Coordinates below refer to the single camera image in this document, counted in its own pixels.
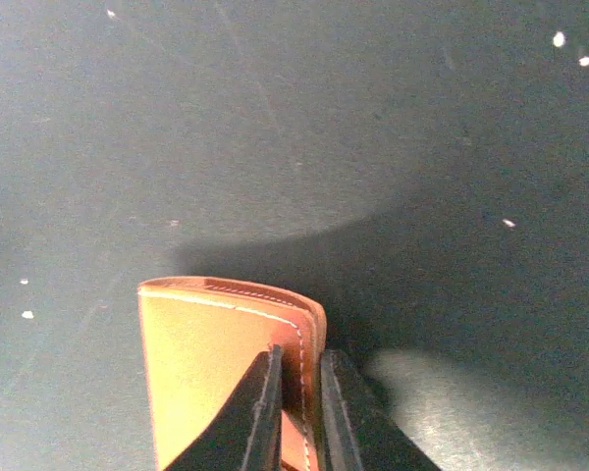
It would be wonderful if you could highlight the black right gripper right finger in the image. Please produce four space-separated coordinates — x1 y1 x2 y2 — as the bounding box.
320 350 438 471

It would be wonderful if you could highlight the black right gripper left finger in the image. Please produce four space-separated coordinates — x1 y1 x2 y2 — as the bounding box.
167 345 283 471

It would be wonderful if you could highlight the brown leather card holder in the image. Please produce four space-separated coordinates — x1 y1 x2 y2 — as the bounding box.
137 276 327 470

